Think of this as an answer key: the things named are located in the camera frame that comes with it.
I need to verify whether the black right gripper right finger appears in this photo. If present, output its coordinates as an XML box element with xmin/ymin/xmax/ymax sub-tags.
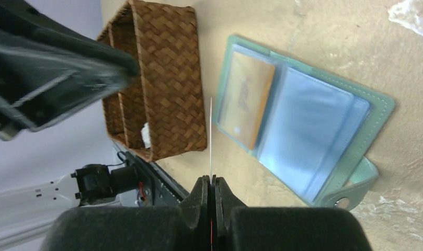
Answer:
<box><xmin>211</xmin><ymin>176</ymin><xmax>372</xmax><ymax>250</ymax></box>

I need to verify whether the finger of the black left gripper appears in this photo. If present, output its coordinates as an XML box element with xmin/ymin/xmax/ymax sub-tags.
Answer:
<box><xmin>0</xmin><ymin>1</ymin><xmax>139</xmax><ymax>141</ymax></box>

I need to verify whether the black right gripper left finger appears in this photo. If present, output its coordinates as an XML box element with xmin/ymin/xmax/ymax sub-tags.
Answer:
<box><xmin>40</xmin><ymin>176</ymin><xmax>211</xmax><ymax>250</ymax></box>

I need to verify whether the teal leather card holder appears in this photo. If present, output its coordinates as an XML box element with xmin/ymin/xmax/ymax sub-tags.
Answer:
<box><xmin>212</xmin><ymin>35</ymin><xmax>395</xmax><ymax>210</ymax></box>

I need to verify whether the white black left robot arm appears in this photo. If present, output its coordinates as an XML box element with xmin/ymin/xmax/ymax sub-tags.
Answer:
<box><xmin>0</xmin><ymin>1</ymin><xmax>139</xmax><ymax>250</ymax></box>

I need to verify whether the stack of cards in basket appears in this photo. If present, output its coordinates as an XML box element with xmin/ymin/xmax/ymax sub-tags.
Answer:
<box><xmin>141</xmin><ymin>122</ymin><xmax>151</xmax><ymax>149</ymax></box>

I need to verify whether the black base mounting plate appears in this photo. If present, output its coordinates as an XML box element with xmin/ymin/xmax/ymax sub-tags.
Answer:
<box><xmin>113</xmin><ymin>142</ymin><xmax>190</xmax><ymax>207</ymax></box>

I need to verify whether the brown woven divided basket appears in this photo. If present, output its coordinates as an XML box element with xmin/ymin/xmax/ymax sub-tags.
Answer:
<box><xmin>98</xmin><ymin>1</ymin><xmax>207</xmax><ymax>162</ymax></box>

